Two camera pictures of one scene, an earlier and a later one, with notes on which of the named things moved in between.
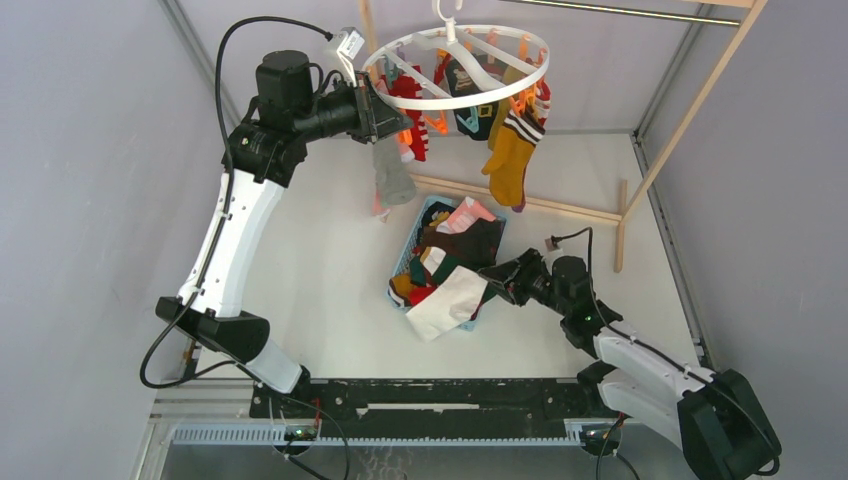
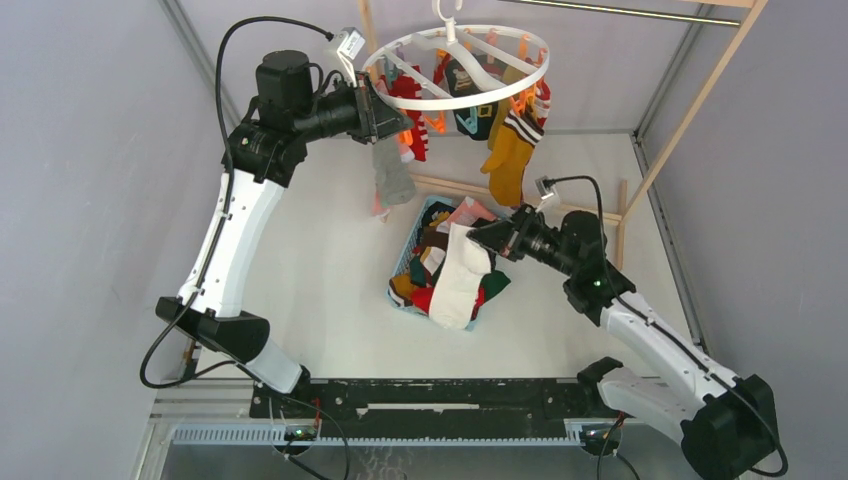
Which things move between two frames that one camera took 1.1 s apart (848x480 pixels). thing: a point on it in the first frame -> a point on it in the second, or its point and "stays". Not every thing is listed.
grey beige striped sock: x=396 y=183 stays
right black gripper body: x=532 y=283 -> x=524 y=235
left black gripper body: x=366 y=127 stays
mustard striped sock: x=518 y=139 stays
